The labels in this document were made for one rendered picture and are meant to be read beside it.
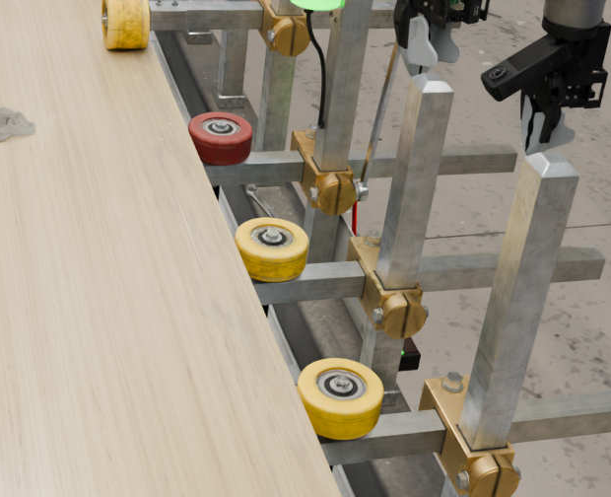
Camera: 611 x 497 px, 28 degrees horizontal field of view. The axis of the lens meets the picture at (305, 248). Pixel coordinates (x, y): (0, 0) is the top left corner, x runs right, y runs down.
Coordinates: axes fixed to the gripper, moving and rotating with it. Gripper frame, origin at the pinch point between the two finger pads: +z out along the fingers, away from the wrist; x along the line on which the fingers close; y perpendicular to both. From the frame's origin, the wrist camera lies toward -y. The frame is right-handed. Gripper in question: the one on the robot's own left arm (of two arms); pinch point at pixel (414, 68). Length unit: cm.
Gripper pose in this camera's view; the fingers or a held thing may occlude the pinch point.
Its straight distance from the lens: 157.6
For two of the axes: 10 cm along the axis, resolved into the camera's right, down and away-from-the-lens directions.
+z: -1.0, 8.4, 5.3
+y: 5.9, 4.8, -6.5
